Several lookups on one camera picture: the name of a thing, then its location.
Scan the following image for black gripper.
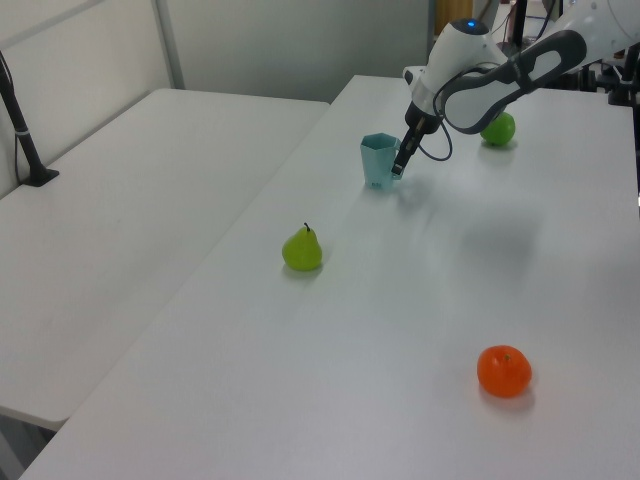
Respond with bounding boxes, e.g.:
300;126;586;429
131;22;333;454
390;101;444;178

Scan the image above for light blue hexagonal mug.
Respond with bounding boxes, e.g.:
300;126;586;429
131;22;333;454
359;132;404;192

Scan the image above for green toy apple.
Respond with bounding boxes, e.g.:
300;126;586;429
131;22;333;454
479;110;517;148

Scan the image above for brown wooden board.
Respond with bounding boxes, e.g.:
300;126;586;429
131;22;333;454
433;0;475;41

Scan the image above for green toy pear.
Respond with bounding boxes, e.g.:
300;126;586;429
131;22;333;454
281;222;324;273

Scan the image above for orange toy tangerine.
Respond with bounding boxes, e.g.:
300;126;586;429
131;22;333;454
476;344;533;399

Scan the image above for white side table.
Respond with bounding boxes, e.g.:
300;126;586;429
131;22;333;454
0;87;332;432

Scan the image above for black pole with base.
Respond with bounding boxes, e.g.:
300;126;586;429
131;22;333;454
0;48;61;188

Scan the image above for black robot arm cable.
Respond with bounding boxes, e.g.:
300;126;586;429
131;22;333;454
418;118;455;163

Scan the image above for grey aluminium partition post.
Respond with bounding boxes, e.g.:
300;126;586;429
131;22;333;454
153;0;186;92
426;0;437;66

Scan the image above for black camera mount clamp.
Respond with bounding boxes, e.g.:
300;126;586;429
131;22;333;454
579;43;640;107

